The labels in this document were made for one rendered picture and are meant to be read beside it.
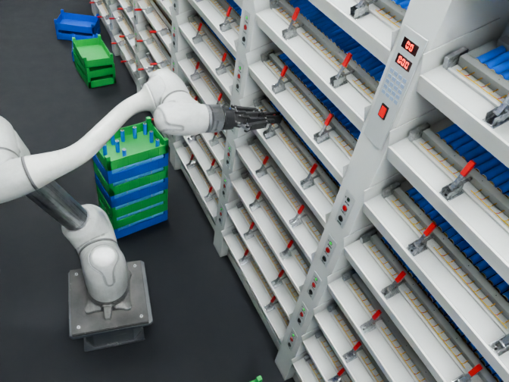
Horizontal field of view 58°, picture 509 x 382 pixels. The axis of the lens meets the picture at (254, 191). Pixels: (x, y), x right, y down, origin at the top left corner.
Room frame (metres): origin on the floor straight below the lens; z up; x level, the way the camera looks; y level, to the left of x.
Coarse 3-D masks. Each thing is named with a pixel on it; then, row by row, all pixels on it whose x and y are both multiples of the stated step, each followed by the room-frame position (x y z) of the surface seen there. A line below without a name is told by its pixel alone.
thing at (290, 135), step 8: (264, 104) 1.46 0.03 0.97; (288, 128) 1.33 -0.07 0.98; (288, 136) 1.31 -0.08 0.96; (288, 144) 1.27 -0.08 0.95; (296, 144) 1.26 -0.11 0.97; (304, 152) 1.22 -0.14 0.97; (312, 160) 1.19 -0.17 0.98; (320, 168) 1.15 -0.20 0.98; (320, 176) 1.13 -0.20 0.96; (328, 176) 1.12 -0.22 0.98; (328, 184) 1.09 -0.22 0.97; (336, 192) 1.06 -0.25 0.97
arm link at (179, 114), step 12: (168, 96) 1.19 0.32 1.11; (180, 96) 1.18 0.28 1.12; (156, 108) 1.12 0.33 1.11; (168, 108) 1.11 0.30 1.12; (180, 108) 1.12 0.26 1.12; (192, 108) 1.14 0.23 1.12; (204, 108) 1.17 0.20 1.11; (156, 120) 1.09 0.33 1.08; (168, 120) 1.08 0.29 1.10; (180, 120) 1.09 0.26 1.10; (192, 120) 1.11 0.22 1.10; (204, 120) 1.14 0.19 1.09; (168, 132) 1.08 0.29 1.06; (180, 132) 1.09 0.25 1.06; (192, 132) 1.11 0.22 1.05; (204, 132) 1.15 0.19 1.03
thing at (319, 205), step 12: (252, 96) 1.48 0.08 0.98; (264, 96) 1.49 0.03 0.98; (264, 108) 1.46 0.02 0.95; (264, 144) 1.31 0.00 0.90; (276, 144) 1.29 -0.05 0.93; (276, 156) 1.23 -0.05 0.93; (288, 156) 1.23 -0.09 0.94; (300, 156) 1.23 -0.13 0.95; (288, 168) 1.18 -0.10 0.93; (300, 168) 1.18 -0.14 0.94; (300, 180) 1.13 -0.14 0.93; (300, 192) 1.10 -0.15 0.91; (312, 192) 1.08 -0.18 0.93; (324, 192) 1.08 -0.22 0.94; (312, 204) 1.03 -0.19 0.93; (324, 204) 1.03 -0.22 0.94; (324, 216) 0.99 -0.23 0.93; (324, 228) 0.98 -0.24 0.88
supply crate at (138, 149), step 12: (132, 132) 1.73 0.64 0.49; (156, 132) 1.73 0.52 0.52; (108, 144) 1.62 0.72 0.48; (120, 144) 1.63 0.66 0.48; (132, 144) 1.65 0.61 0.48; (144, 144) 1.67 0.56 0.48; (108, 156) 1.46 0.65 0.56; (120, 156) 1.55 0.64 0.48; (132, 156) 1.52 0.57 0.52; (144, 156) 1.56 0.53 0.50; (108, 168) 1.45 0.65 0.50
